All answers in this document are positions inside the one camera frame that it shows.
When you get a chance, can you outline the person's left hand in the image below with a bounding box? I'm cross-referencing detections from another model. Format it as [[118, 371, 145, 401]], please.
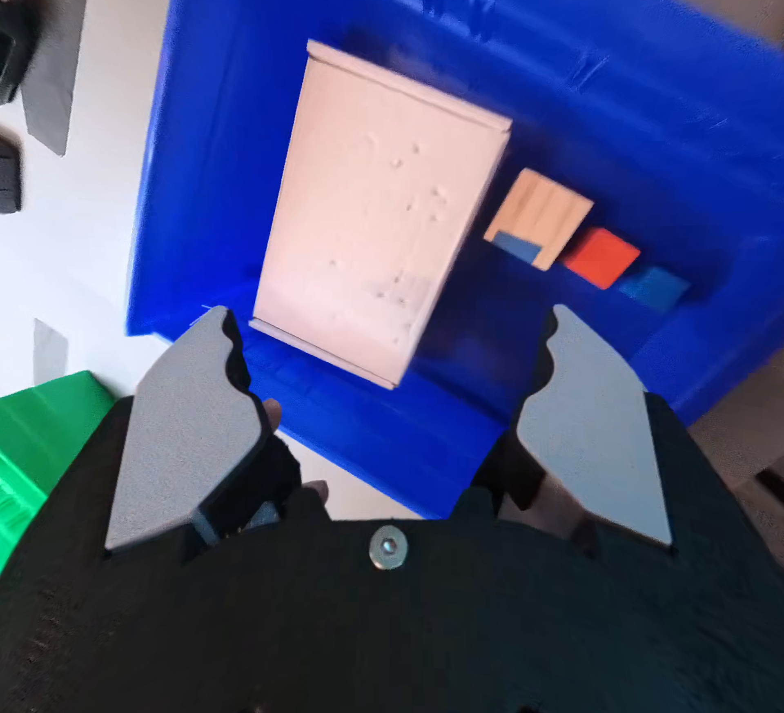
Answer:
[[213, 398, 330, 534]]

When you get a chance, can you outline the small flat grey device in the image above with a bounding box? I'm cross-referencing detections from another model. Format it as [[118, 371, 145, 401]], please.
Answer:
[[0, 140, 22, 214]]

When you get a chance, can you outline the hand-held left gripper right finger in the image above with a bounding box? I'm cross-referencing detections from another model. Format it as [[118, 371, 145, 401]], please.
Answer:
[[516, 304, 675, 546]]

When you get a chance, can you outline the natural wooden cube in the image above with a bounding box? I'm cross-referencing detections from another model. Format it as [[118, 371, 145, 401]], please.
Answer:
[[484, 168, 595, 272]]

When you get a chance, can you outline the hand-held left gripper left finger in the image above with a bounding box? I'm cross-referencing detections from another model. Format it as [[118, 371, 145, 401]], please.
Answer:
[[104, 305, 274, 553]]

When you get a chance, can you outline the red wooden cube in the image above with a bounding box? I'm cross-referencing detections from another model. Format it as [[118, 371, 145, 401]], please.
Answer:
[[560, 228, 642, 290]]

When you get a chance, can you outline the green plastic bin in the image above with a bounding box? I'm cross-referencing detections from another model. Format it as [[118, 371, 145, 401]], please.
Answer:
[[0, 370, 117, 573]]

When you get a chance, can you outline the blue plastic bin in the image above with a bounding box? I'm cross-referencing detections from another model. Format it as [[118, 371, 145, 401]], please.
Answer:
[[125, 0, 784, 521]]

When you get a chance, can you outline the white cardboard mailer box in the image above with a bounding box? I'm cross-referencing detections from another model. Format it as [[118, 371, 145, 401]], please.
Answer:
[[248, 39, 514, 390]]

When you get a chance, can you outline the blue wooden cube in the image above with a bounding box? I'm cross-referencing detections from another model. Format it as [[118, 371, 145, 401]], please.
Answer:
[[619, 266, 692, 312]]

